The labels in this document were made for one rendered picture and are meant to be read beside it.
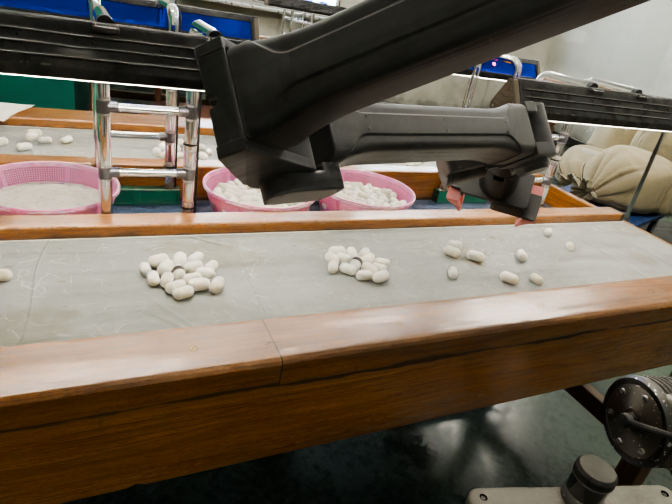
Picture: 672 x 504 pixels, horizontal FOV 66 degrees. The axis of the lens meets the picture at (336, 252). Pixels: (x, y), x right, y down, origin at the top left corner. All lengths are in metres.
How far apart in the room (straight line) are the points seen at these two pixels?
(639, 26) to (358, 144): 6.37
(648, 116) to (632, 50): 5.32
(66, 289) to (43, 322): 0.09
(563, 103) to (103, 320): 0.96
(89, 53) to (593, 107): 0.98
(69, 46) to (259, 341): 0.46
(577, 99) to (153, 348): 0.97
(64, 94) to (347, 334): 3.02
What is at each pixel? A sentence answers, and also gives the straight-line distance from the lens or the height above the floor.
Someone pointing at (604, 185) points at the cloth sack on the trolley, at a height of 0.36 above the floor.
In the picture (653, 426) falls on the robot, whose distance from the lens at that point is 0.86.
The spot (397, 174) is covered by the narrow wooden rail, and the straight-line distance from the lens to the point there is 1.56.
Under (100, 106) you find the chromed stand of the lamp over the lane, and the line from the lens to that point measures 1.00.
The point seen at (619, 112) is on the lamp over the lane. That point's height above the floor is 1.07.
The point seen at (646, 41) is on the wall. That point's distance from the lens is 6.65.
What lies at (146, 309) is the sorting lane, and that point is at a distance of 0.82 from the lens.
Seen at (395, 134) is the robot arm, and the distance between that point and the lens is 0.49.
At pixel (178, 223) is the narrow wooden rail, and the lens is 1.03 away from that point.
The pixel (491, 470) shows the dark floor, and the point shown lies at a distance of 1.77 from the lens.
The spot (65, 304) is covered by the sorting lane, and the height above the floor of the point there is 0.74.
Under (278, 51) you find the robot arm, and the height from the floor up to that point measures 1.16.
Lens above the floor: 1.20
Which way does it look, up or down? 26 degrees down
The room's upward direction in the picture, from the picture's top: 11 degrees clockwise
